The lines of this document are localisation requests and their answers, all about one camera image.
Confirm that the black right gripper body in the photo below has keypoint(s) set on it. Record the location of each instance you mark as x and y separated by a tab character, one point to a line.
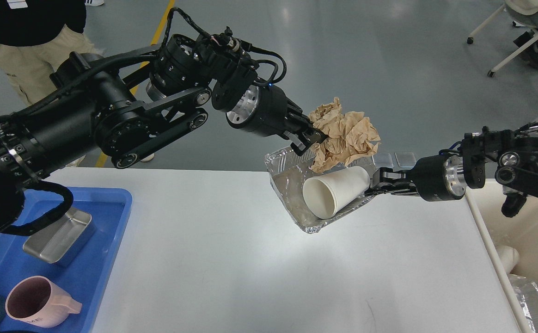
439	178

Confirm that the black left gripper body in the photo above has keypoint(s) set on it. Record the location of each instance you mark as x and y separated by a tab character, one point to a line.
266	111

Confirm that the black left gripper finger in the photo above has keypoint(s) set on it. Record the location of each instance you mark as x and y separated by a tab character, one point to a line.
300	125
301	141

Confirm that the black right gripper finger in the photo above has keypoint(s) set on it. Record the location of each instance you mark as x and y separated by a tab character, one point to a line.
398	189
391	176

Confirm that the aluminium foil tray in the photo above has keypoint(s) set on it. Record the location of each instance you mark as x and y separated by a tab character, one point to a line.
288	171

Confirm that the brown paper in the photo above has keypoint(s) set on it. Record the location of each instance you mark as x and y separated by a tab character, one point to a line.
350	136

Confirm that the cream paper cup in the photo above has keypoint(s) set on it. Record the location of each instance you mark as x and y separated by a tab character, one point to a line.
327	194

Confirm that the stainless steel square tray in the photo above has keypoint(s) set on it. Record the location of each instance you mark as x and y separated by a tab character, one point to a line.
61	242

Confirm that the pink ceramic mug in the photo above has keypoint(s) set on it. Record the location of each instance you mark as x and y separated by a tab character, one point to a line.
38	301

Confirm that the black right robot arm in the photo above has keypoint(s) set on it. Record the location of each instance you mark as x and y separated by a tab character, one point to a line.
515	153

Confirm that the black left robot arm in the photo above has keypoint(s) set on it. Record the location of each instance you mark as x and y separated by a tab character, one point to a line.
133	104

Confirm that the clear floor plate left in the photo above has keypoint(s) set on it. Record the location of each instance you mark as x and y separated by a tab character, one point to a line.
383	160

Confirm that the clear floor plate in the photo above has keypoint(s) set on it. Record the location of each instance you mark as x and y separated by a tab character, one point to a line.
383	160
405	159

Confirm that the clear floor plate right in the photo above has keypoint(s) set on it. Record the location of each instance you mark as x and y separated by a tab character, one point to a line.
405	159

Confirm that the white roll in bin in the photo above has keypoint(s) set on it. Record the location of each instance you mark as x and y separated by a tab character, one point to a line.
508	256

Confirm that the cream plastic bin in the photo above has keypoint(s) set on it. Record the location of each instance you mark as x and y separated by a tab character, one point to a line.
519	232

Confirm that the white office chair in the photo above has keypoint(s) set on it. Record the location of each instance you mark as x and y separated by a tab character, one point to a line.
524	12

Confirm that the white sneaker far person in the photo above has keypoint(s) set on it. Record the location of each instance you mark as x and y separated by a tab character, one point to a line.
94	2

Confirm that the person in khaki trousers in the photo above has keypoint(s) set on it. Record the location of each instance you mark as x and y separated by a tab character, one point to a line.
36	37

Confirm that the blue plastic tray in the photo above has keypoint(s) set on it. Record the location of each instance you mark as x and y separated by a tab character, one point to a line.
86	277

